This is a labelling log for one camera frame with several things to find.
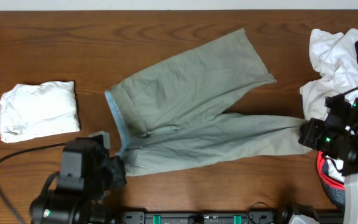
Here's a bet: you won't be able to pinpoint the red and navy garment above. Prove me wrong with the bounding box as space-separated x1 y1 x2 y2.
316 152 346 212

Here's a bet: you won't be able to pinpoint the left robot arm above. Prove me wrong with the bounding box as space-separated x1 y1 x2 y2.
29 131 127 224

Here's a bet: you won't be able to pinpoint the khaki green shorts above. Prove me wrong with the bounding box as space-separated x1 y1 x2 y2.
105 29 309 176

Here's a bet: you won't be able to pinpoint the black mounting rail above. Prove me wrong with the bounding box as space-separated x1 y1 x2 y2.
114 210 291 224

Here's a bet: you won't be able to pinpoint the folded white cloth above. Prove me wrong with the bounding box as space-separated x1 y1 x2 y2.
0 81 80 143

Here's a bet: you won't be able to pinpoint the crumpled white shirt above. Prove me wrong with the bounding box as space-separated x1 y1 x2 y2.
300 27 358 183

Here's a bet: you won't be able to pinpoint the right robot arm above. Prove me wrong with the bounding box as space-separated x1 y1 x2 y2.
299 94 358 223

